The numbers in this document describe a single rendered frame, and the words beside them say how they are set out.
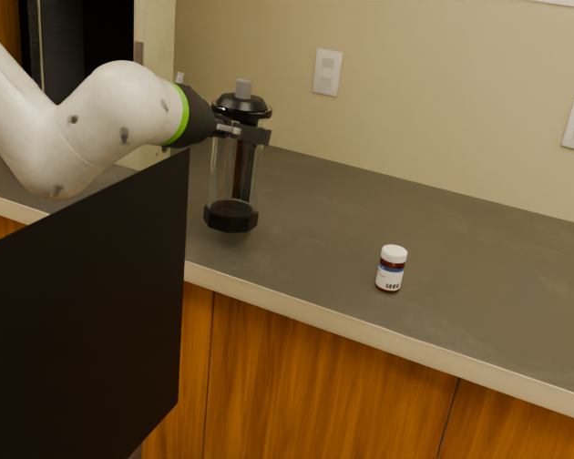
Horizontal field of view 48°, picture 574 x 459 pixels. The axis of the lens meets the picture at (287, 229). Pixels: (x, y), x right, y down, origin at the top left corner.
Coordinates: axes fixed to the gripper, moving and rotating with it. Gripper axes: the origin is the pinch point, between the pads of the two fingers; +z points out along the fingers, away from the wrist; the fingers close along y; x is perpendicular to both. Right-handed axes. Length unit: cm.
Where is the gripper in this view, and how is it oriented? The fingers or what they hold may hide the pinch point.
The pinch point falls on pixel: (238, 130)
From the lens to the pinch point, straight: 116.6
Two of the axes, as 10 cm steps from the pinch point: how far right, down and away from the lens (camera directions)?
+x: -2.4, 9.6, 1.4
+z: 3.5, -0.5, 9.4
